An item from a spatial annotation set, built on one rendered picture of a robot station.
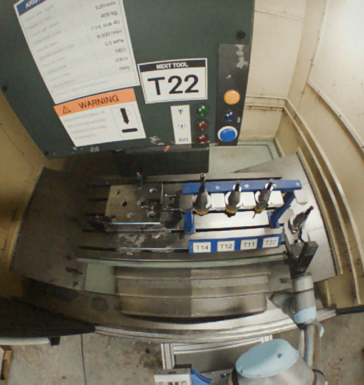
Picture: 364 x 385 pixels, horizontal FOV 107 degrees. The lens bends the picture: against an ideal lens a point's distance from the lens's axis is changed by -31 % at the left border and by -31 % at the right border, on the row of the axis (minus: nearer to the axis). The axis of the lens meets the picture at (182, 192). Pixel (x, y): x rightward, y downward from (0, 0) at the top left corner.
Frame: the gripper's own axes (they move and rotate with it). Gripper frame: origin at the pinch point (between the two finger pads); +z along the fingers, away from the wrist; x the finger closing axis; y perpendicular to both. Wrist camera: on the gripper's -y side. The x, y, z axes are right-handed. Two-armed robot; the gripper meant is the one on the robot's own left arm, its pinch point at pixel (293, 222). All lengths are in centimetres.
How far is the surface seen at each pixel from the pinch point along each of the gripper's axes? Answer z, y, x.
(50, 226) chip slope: 18, 46, -137
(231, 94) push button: 4, -45, -30
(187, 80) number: 4, -47, -37
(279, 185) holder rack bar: 14.0, -2.7, -3.3
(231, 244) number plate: 1.2, 25.7, -19.3
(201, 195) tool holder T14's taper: 8.1, -7.5, -33.6
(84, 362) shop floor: -97, 119, -140
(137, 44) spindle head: 5, -54, -43
